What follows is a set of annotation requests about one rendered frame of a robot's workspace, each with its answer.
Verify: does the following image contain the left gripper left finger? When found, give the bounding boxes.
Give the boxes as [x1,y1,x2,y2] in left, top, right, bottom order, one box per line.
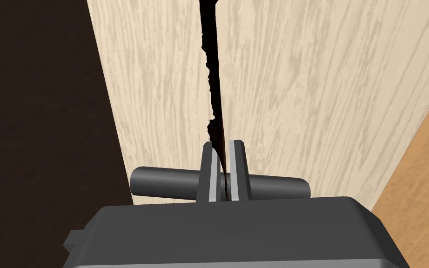
[196,141,222,203]

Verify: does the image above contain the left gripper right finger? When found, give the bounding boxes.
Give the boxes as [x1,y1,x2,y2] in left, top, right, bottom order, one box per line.
[226,140,253,202]

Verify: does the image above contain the pale wood door leaf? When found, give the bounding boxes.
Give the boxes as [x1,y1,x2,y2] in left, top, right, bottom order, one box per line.
[86,0,429,211]

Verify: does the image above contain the dark grey bar handle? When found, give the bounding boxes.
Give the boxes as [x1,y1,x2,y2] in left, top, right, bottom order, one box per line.
[129,167,311,201]

